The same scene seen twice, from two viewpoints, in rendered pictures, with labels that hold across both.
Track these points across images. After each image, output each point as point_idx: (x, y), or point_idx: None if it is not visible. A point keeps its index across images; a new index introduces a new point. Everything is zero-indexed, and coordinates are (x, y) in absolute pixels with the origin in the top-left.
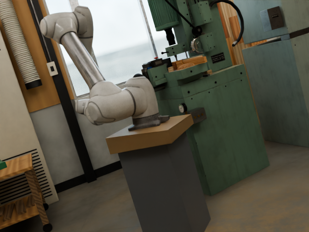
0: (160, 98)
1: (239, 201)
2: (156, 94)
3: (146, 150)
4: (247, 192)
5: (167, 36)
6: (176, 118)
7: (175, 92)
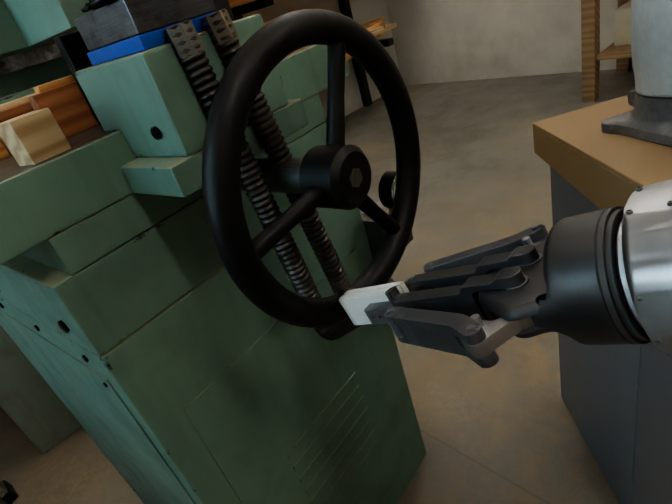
0: (189, 280)
1: (461, 372)
2: (142, 274)
3: None
4: (412, 373)
5: None
6: (603, 112)
7: None
